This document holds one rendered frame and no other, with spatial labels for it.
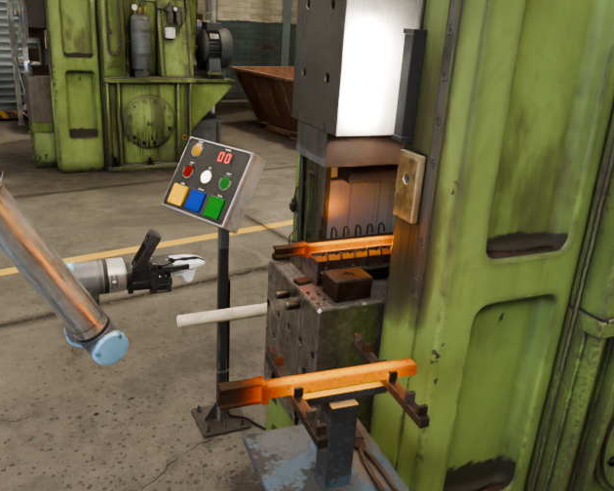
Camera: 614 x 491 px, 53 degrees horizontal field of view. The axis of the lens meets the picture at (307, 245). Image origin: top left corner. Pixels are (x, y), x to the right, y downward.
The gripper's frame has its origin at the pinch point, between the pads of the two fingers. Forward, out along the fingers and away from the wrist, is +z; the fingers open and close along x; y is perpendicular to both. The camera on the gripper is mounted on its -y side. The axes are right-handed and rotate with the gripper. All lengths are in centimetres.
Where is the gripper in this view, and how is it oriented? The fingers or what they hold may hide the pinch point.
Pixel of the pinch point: (199, 258)
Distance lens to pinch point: 171.6
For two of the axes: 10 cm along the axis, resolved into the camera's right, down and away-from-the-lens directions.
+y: -0.6, 9.3, 3.5
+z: 9.1, -0.9, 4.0
